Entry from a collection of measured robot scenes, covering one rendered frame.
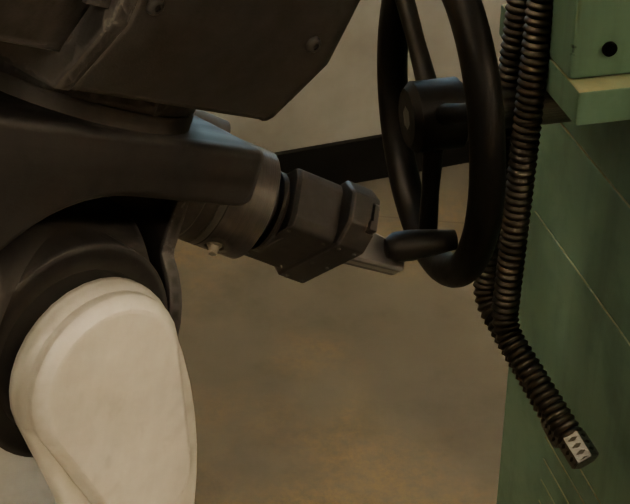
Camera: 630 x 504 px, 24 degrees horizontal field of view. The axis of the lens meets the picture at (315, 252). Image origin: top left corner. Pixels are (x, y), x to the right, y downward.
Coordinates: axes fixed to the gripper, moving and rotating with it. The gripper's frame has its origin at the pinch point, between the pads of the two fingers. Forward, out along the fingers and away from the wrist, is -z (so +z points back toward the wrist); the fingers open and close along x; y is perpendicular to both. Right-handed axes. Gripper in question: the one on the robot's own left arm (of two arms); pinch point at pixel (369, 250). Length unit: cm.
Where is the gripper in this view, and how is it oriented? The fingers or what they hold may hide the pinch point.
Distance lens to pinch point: 116.8
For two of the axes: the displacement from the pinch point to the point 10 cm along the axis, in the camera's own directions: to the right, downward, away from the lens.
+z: -8.4, -3.2, -4.4
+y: 1.4, -9.1, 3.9
